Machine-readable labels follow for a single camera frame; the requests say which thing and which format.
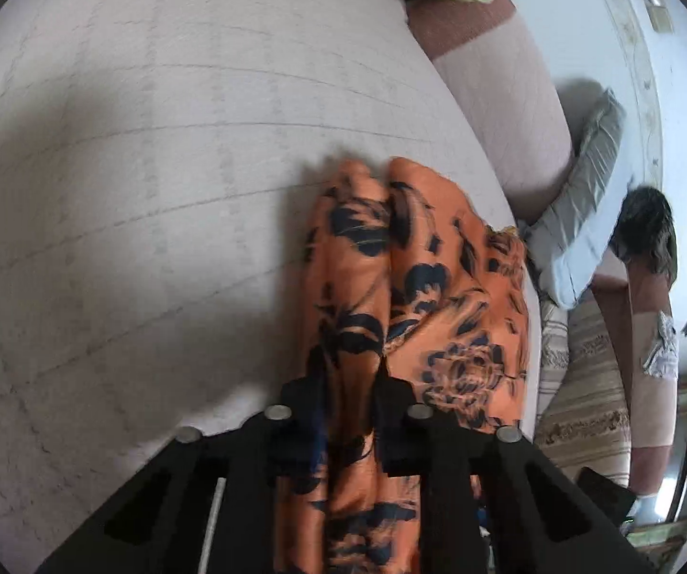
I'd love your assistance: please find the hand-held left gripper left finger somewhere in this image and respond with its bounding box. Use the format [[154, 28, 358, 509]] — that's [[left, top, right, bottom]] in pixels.
[[35, 375, 330, 574]]

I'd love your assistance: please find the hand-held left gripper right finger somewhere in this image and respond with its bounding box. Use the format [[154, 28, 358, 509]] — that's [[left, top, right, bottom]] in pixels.
[[372, 378, 659, 574]]

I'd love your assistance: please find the orange floral garment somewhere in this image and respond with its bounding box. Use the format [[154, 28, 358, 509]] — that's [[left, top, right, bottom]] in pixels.
[[273, 155, 531, 574]]

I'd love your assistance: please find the beige striped pillow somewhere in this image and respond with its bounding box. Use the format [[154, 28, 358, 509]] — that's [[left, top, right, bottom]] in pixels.
[[533, 292, 632, 489]]

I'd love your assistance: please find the white patterned cloth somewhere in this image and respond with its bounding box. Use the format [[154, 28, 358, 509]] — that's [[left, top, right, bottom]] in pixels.
[[641, 311, 680, 381]]

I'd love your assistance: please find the dark olive cloth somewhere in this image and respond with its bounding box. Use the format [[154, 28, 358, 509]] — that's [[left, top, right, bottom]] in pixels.
[[608, 187, 678, 280]]

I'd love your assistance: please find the blue-grey pillow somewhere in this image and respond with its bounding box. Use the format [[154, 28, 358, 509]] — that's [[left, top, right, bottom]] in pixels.
[[524, 88, 629, 312]]

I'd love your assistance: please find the beige quilted bed sheet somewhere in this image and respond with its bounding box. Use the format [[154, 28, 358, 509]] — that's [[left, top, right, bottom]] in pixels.
[[0, 0, 543, 574]]

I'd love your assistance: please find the pink and brown sofa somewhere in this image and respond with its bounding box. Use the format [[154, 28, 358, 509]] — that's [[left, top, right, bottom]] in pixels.
[[406, 0, 679, 497]]

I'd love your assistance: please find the small wall picture frame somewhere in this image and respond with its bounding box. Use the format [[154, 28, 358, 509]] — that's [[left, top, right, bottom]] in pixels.
[[635, 0, 675, 34]]

